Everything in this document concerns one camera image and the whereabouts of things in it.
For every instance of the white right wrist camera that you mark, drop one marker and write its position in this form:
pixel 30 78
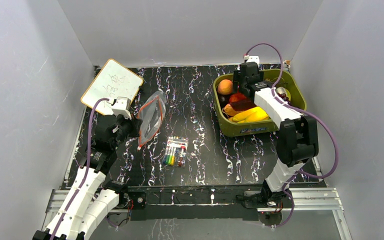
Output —
pixel 251 59

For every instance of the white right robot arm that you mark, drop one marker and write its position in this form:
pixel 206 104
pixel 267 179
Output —
pixel 297 137

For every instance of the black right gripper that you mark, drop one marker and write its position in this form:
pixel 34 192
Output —
pixel 242 86

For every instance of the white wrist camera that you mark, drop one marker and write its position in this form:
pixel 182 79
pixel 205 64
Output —
pixel 251 59
pixel 121 106

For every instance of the clear zip bag orange zipper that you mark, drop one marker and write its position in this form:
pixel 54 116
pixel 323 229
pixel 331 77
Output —
pixel 152 114

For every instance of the olive green plastic bin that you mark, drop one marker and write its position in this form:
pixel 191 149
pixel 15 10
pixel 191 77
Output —
pixel 232 129

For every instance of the dark red toy sausage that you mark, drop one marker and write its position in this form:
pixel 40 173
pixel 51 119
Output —
pixel 242 105

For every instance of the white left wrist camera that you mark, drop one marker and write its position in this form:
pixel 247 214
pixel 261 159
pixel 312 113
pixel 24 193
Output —
pixel 121 106

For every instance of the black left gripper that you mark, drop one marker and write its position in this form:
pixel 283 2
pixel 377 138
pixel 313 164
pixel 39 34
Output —
pixel 135 124

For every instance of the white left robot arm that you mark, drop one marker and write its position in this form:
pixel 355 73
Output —
pixel 89 199

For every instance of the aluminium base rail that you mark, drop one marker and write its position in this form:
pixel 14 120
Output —
pixel 305 199

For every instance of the pack of coloured markers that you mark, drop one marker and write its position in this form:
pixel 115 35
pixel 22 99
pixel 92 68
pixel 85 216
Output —
pixel 175 151

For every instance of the yellow framed whiteboard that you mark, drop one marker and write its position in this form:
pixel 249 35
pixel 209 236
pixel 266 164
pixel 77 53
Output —
pixel 114 80

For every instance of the toy peach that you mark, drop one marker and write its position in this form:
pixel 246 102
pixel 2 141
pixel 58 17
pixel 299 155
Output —
pixel 225 87

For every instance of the yellow toy banana bunch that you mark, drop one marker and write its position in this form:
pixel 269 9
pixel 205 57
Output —
pixel 255 114

